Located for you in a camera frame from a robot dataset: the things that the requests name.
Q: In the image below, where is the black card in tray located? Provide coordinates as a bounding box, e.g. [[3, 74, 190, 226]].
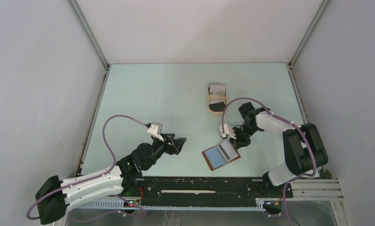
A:
[[209, 102, 226, 112]]

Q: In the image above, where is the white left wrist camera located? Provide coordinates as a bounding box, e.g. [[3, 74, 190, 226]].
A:
[[147, 121, 164, 141]]

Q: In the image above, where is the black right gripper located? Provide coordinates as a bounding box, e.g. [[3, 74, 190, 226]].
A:
[[228, 123, 261, 149]]

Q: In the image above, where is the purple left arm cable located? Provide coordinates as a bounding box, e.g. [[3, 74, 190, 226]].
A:
[[26, 114, 151, 220]]

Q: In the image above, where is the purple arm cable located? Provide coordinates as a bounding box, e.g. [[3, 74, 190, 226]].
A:
[[221, 97, 318, 183], [26, 114, 151, 220]]

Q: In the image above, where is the aluminium frame rail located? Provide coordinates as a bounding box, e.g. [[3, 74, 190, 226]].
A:
[[59, 178, 344, 213]]

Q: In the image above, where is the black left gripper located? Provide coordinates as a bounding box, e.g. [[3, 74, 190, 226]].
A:
[[143, 133, 186, 170]]

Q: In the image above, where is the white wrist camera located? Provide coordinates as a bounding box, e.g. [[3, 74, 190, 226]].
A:
[[219, 124, 236, 139], [147, 121, 164, 141]]

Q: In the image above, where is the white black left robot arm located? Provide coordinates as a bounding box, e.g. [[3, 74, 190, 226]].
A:
[[35, 134, 187, 225]]

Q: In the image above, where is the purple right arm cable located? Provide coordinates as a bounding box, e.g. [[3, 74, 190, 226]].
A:
[[221, 97, 318, 183]]

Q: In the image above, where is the brown leather card holder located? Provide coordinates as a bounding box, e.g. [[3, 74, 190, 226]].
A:
[[202, 145, 241, 171]]

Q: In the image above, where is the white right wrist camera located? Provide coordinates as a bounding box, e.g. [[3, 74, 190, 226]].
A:
[[219, 124, 236, 139]]

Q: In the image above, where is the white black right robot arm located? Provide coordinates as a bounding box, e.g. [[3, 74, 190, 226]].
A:
[[220, 102, 328, 197]]

